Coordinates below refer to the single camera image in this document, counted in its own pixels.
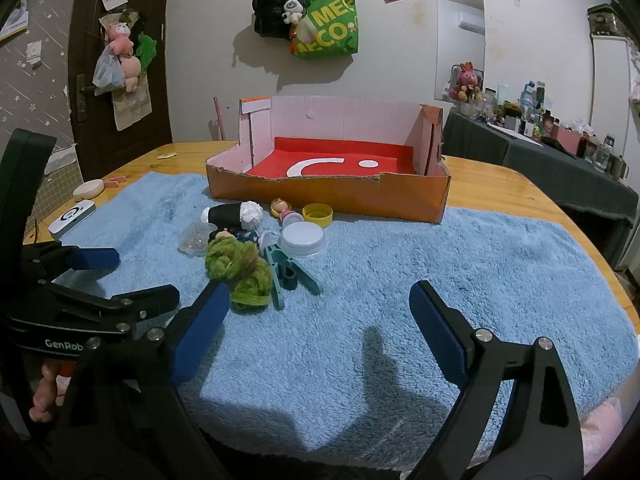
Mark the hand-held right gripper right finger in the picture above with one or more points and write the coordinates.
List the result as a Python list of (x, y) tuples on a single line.
[(440, 330)]

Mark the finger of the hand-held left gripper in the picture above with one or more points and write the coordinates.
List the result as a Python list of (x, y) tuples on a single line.
[(95, 258), (150, 297)]

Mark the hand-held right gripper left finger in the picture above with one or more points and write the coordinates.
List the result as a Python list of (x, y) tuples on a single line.
[(200, 330)]

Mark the clear plastic box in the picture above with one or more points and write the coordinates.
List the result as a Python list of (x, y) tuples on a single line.
[(195, 240)]

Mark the green yarn tuft brown strands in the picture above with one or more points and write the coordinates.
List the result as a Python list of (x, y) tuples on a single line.
[(227, 257)]

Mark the black-haired boy figurine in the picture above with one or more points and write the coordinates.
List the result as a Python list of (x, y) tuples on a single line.
[(225, 234)]

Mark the teal clothespin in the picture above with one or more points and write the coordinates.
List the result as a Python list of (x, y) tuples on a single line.
[(272, 260)]

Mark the black roll with white ends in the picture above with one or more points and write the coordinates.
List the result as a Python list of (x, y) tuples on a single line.
[(227, 214)]

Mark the white jar lid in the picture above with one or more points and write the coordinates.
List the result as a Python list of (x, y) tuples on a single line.
[(301, 237)]

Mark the yellow bottle cap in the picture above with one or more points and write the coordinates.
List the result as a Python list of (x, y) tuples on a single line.
[(317, 215)]

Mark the orange cardboard box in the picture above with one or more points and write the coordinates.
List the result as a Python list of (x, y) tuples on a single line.
[(325, 195)]

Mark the person's left hand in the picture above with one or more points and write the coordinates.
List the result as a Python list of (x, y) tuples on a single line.
[(42, 397)]

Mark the white grid panel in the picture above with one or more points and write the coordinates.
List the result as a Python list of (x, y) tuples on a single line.
[(65, 175)]

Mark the white rectangular device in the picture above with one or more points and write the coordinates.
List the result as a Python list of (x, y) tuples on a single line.
[(70, 217)]

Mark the cream round compact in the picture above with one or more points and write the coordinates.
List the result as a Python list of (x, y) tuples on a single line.
[(88, 189)]

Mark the blue fluffy towel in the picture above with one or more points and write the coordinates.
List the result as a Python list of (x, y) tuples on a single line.
[(450, 260)]

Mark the pink hair clip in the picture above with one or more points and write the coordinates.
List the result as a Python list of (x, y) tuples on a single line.
[(115, 181)]

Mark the small cream tag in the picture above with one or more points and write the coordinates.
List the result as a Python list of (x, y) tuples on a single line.
[(167, 155)]

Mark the beige hanging cloth bag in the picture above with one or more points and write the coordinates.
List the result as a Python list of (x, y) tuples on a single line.
[(132, 110)]

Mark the clear plastic bag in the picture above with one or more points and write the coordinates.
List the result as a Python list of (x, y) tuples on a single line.
[(105, 75)]

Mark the pink doll figurine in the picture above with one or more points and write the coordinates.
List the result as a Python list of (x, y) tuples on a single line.
[(286, 211)]

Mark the peach plush toy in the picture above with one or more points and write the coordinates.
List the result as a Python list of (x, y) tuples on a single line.
[(131, 72)]

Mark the dark brown door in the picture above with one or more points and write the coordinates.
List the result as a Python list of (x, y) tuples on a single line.
[(85, 35)]

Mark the pink plush toy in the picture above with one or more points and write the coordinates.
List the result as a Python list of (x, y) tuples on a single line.
[(120, 37)]

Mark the green plush toy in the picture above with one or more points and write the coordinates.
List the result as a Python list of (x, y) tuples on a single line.
[(146, 50)]

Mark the pink stick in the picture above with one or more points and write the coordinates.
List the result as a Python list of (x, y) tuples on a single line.
[(219, 120)]

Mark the pink fluffy cloth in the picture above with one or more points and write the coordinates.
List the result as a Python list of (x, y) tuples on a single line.
[(605, 425)]

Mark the side table with dark cloth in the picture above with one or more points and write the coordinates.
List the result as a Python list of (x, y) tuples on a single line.
[(550, 170)]

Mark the cluster of bottles and jars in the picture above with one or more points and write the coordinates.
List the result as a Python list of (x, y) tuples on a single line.
[(550, 120)]

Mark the pink bunny plush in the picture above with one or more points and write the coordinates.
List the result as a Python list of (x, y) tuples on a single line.
[(467, 82)]

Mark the white cabinet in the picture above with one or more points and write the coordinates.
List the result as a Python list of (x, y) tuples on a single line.
[(610, 85)]

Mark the black backpack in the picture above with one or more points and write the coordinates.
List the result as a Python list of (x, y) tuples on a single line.
[(267, 10)]

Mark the panda plush toy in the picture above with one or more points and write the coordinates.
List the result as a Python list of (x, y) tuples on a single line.
[(293, 11)]

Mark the green tote bag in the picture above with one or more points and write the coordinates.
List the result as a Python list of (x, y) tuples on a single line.
[(330, 30)]

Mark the dark storage box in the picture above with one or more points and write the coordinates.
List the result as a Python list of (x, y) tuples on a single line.
[(605, 17)]

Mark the wall mirror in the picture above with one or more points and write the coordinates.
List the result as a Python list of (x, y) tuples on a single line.
[(460, 35)]

